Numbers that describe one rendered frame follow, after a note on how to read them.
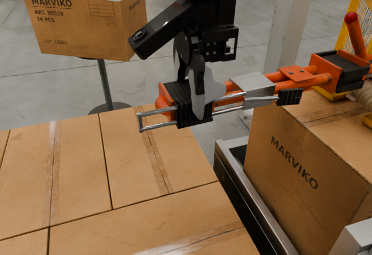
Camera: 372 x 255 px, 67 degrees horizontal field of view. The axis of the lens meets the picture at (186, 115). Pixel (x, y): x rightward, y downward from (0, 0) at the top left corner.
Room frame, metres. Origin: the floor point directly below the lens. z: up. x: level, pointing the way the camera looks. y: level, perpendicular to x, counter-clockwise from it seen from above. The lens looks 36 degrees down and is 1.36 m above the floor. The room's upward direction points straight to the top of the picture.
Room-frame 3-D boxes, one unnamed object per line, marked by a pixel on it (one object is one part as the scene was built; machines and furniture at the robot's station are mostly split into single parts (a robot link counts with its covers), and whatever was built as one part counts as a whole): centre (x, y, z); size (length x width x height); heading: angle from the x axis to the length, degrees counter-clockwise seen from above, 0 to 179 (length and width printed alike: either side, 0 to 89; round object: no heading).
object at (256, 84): (0.48, -0.13, 1.07); 0.07 x 0.07 x 0.04; 20
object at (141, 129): (0.41, -0.07, 1.08); 0.31 x 0.03 x 0.05; 110
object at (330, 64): (0.55, -0.33, 1.08); 0.10 x 0.08 x 0.06; 20
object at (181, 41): (0.44, -0.03, 1.22); 0.09 x 0.08 x 0.12; 110
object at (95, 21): (1.84, 0.61, 0.82); 0.60 x 0.40 x 0.40; 78
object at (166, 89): (0.44, 0.00, 1.08); 0.08 x 0.07 x 0.05; 110
